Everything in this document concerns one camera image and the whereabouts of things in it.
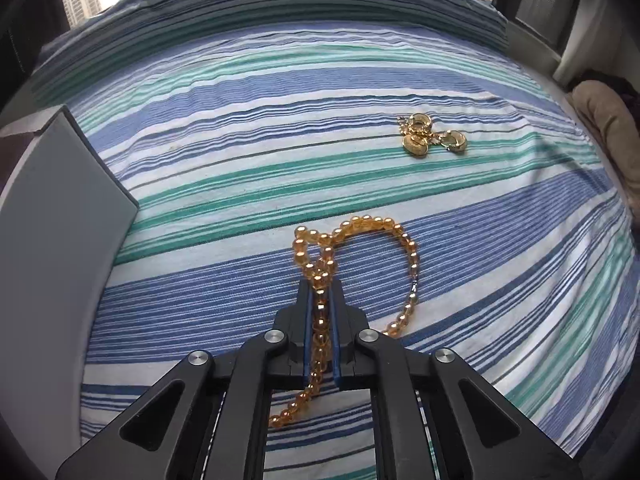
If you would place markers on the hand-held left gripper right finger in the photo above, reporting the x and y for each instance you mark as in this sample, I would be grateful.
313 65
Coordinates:
338 340

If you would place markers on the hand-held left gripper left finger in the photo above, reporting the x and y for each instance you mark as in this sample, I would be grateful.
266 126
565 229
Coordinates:
308 340

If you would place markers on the grey tray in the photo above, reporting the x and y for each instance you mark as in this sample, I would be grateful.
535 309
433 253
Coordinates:
50 235

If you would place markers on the blue green striped blanket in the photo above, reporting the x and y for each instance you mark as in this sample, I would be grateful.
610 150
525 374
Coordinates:
250 160

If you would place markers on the beige pillow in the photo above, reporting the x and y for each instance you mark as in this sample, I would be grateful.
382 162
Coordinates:
605 120

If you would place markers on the white curtain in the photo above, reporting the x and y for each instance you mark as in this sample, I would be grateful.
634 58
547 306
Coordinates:
580 50

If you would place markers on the dark window blind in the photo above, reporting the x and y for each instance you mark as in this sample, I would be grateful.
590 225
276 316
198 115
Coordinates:
547 0

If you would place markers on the beige apartment building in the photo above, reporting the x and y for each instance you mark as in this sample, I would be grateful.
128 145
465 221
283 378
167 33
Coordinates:
80 0

